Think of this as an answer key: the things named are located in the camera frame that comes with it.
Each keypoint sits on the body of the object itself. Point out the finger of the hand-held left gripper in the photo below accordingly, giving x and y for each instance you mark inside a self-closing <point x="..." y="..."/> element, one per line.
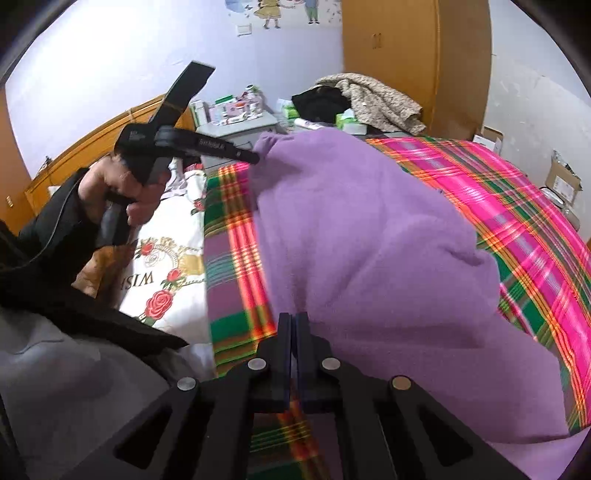
<point x="247" y="157"/>

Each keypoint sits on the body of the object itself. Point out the white cardboard box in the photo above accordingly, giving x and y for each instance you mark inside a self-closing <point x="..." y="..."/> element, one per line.
<point x="487" y="141"/>

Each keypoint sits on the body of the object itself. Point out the white tube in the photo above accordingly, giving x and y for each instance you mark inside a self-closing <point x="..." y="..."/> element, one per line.
<point x="314" y="124"/>

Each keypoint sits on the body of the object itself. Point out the cartoon wall sticker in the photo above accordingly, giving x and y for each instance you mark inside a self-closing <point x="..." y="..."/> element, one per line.
<point x="277" y="11"/>

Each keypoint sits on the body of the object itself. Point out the brown cushion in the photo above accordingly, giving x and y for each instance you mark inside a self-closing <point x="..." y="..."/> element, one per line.
<point x="104" y="272"/>

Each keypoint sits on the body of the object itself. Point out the glass top side table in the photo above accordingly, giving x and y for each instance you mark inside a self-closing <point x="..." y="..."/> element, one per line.
<point x="383" y="134"/>

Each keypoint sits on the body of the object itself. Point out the person's left forearm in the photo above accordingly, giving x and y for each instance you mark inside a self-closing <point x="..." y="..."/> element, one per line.
<point x="51" y="221"/>

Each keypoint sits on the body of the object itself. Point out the purple fleece garment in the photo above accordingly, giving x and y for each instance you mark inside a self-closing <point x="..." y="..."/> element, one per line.
<point x="369" y="258"/>

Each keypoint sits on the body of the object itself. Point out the grey drawer cabinet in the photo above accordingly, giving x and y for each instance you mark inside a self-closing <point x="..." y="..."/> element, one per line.
<point x="240" y="131"/>

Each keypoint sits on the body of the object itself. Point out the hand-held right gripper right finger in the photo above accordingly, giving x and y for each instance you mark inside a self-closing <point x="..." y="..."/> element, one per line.
<point x="302" y="357"/>

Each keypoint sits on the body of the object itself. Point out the pink green plaid blanket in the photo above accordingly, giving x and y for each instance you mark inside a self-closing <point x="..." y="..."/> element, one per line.
<point x="517" y="212"/>

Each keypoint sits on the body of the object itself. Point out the wooden wardrobe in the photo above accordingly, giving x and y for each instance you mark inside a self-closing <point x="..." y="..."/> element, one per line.
<point x="392" y="60"/>

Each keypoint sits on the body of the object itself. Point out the black garment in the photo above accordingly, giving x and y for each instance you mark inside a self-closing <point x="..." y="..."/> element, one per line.
<point x="318" y="104"/>

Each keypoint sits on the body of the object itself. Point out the group of cosmetic bottles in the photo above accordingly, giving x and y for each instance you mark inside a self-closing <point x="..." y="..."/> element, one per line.
<point x="231" y="108"/>

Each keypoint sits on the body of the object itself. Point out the beige floral cloth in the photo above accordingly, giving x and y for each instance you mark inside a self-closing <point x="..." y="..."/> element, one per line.
<point x="378" y="101"/>

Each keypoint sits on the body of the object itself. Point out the white wall switch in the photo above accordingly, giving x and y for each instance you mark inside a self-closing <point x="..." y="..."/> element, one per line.
<point x="244" y="30"/>

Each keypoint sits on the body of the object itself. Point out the green tissue pack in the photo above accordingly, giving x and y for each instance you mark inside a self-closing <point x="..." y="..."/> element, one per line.
<point x="348" y="122"/>
<point x="288" y="110"/>

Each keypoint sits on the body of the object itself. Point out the person's black jacket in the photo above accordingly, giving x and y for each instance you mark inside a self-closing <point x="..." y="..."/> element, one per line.
<point x="92" y="323"/>

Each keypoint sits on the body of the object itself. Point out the person's grey trousers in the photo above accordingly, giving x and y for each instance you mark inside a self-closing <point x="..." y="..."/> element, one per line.
<point x="69" y="397"/>

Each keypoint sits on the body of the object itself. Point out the plastic wrapped packages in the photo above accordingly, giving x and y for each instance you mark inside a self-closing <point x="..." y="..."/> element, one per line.
<point x="565" y="207"/>

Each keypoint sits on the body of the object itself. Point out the open brown cardboard box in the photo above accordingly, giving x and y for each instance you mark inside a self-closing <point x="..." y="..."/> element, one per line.
<point x="563" y="177"/>

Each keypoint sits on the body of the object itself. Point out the person's left hand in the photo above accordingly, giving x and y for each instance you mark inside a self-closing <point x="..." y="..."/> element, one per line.
<point x="115" y="182"/>

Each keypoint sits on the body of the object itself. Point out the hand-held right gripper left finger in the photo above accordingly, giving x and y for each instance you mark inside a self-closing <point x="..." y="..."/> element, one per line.
<point x="285" y="353"/>

